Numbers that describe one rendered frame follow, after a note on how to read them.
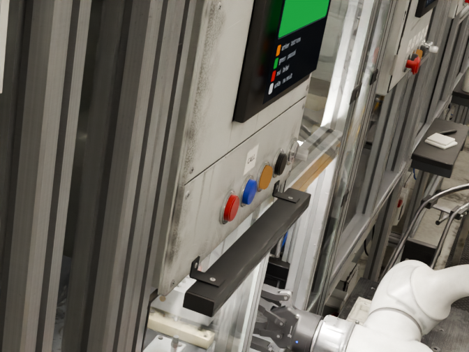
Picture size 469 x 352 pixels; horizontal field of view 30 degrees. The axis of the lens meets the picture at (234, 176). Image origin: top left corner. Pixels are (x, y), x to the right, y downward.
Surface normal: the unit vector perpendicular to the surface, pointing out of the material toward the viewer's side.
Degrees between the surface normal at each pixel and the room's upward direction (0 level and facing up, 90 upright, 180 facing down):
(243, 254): 0
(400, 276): 45
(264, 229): 0
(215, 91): 90
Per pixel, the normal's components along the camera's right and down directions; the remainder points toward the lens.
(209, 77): 0.92, 0.28
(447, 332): 0.17, -0.92
